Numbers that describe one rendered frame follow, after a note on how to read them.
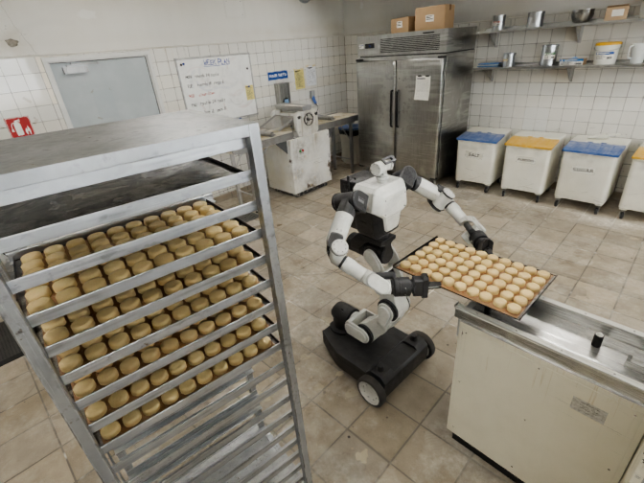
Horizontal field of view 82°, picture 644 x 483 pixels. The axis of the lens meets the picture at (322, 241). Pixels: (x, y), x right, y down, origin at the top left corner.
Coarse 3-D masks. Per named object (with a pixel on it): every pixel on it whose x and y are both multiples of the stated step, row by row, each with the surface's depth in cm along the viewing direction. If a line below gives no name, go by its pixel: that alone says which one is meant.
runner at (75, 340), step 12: (240, 264) 109; (252, 264) 112; (216, 276) 105; (228, 276) 108; (192, 288) 102; (204, 288) 104; (156, 300) 97; (168, 300) 98; (180, 300) 101; (132, 312) 94; (144, 312) 95; (108, 324) 91; (120, 324) 92; (72, 336) 86; (84, 336) 88; (96, 336) 90; (48, 348) 84; (60, 348) 86
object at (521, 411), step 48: (480, 336) 162; (576, 336) 153; (480, 384) 172; (528, 384) 153; (576, 384) 137; (480, 432) 184; (528, 432) 162; (576, 432) 145; (624, 432) 131; (528, 480) 172; (576, 480) 153
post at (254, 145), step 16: (256, 128) 95; (256, 144) 96; (256, 160) 98; (256, 176) 100; (256, 192) 103; (272, 224) 108; (272, 240) 110; (272, 256) 112; (272, 272) 114; (272, 288) 119; (288, 336) 128; (288, 352) 131; (288, 368) 133; (288, 384) 139; (304, 432) 153; (304, 448) 157; (304, 464) 160; (304, 480) 169
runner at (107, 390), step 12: (252, 312) 118; (264, 312) 122; (228, 324) 114; (240, 324) 117; (204, 336) 110; (216, 336) 112; (180, 348) 106; (192, 348) 108; (156, 360) 102; (168, 360) 105; (144, 372) 101; (108, 384) 96; (120, 384) 98; (96, 396) 95
